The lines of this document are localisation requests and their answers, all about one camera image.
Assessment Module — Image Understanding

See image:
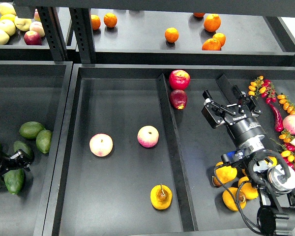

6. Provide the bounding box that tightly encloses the black left tray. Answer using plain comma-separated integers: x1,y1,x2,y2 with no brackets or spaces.
0,61,72,236

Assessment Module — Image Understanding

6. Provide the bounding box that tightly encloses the cherry tomato bunch top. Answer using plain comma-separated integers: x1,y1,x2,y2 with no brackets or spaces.
248,76,277,104

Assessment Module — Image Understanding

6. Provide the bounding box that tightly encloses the black middle tray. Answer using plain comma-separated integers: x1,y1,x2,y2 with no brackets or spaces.
43,64,295,236

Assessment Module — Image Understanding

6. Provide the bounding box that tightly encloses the green avocado top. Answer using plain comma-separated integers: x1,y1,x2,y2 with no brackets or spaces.
19,121,45,140

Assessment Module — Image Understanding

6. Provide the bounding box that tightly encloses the black upper shelf right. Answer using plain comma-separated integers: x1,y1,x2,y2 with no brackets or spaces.
93,10,295,66

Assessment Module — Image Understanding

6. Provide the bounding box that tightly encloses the black perforated post left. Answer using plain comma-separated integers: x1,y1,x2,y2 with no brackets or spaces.
37,6,68,61

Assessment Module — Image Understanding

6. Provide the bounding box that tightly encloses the pink apple right tray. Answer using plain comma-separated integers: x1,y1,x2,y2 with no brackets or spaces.
283,115,295,135

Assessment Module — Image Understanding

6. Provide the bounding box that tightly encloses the orange centre shelf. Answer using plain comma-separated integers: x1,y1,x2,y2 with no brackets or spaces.
164,28,179,43

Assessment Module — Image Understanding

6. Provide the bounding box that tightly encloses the dark green avocado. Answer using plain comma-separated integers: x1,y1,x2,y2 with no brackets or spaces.
3,169,25,195

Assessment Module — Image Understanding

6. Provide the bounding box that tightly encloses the pink apple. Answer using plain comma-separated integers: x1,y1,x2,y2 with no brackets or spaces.
137,125,159,148
89,133,113,157

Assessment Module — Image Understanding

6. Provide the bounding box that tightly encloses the pink apple left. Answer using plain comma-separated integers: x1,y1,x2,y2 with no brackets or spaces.
89,133,113,157

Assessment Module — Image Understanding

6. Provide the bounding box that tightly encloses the cherry tomato bunch bottom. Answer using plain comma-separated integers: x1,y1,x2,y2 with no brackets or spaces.
271,129,295,171

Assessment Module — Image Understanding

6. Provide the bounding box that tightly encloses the orange right small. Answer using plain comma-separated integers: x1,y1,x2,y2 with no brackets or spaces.
212,32,226,47

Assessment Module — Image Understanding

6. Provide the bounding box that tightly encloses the pale peach on shelf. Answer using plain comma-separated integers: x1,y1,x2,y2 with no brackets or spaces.
29,21,45,38

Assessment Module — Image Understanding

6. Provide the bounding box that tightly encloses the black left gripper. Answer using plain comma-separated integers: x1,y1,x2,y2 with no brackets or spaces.
0,149,34,188

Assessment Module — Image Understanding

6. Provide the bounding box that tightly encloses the orange cherry tomato vine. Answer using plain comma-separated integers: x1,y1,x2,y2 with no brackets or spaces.
277,94,295,115

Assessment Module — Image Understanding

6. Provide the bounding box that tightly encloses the large orange upper right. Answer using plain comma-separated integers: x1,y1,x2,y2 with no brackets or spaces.
204,13,221,32

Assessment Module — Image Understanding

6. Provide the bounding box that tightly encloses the cherry tomato bunch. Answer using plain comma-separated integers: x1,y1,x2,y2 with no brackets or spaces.
248,76,277,104
271,129,295,171

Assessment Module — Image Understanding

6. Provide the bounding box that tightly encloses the orange under shelf beam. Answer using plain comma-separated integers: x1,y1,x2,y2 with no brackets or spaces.
193,12,205,18

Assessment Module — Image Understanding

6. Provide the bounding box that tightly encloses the bright red apple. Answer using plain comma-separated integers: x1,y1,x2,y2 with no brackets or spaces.
169,69,191,90

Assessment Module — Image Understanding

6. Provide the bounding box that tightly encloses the dark red apple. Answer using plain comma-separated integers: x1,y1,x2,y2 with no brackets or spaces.
169,89,188,110

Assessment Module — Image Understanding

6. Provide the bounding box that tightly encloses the green avocado centre hidden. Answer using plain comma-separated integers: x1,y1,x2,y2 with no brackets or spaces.
13,140,34,159

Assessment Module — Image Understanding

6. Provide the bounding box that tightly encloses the green avocado beside tray edge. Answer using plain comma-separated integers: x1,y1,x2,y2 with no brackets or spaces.
36,129,53,154

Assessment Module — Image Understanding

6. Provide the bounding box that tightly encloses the orange front right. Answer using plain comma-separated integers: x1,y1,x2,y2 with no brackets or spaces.
202,38,221,51

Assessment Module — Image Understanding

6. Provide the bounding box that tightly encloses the black tray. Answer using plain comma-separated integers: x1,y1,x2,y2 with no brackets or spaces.
0,61,72,236
43,64,295,236

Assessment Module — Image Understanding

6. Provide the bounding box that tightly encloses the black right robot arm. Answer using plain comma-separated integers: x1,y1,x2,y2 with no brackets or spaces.
202,86,295,236

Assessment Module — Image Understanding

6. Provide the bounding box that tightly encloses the red apple on shelf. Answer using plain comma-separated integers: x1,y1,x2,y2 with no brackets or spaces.
24,30,42,45

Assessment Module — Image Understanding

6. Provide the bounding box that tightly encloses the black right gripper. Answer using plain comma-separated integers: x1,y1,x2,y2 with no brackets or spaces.
202,85,266,145

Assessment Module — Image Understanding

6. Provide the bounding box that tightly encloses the red chili pepper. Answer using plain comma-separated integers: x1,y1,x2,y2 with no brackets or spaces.
268,103,284,132

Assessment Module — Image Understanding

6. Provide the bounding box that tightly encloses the pink apple centre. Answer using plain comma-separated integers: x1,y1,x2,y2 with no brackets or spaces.
137,125,159,148

